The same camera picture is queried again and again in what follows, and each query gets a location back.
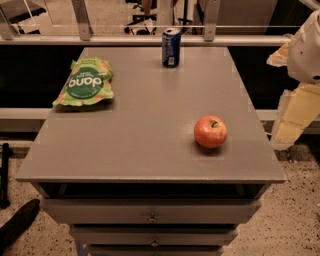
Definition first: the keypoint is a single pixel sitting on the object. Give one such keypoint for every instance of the blue soda can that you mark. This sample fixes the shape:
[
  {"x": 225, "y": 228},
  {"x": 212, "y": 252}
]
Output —
[{"x": 171, "y": 39}]

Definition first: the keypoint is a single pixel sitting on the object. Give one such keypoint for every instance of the black office chair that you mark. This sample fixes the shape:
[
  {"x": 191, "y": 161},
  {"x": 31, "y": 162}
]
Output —
[{"x": 144, "y": 23}]

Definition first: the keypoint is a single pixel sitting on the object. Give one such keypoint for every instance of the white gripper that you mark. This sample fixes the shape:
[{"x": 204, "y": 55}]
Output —
[{"x": 305, "y": 56}]

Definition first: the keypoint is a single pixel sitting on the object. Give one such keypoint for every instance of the top drawer with knob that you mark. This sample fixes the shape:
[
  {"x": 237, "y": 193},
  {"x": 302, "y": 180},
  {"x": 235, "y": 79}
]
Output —
[{"x": 103, "y": 211}]

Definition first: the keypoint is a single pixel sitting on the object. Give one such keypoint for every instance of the black stand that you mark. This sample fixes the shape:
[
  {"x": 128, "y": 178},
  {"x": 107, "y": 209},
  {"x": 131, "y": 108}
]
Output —
[{"x": 5, "y": 154}]

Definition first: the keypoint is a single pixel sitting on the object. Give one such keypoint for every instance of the green rice chip bag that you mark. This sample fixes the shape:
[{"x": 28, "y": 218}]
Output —
[{"x": 88, "y": 83}]

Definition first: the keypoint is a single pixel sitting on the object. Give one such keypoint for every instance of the bottom drawer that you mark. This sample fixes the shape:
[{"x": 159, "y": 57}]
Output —
[{"x": 155, "y": 251}]

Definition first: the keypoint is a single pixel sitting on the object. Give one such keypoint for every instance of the drawer with knob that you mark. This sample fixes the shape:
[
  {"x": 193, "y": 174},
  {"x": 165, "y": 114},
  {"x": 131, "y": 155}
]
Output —
[
  {"x": 103, "y": 211},
  {"x": 156, "y": 236}
]

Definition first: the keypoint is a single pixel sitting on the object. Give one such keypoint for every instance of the middle drawer with knob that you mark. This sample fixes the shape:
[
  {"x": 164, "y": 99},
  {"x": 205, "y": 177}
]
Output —
[{"x": 156, "y": 236}]

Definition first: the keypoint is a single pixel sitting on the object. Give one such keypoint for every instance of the metal railing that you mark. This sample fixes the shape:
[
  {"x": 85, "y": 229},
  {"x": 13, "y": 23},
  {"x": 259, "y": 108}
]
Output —
[{"x": 110, "y": 22}]

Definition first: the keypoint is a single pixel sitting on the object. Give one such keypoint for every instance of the red apple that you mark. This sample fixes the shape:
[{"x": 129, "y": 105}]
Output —
[{"x": 210, "y": 132}]

